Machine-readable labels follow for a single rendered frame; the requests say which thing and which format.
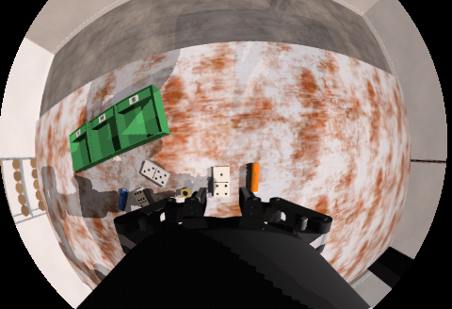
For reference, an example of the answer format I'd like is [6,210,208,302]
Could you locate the orange aa battery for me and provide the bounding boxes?
[249,163,259,194]

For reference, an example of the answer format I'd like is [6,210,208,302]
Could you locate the blue battery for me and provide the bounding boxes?
[118,188,128,212]

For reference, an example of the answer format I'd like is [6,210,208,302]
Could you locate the green rack of three bins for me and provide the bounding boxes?
[69,84,170,171]

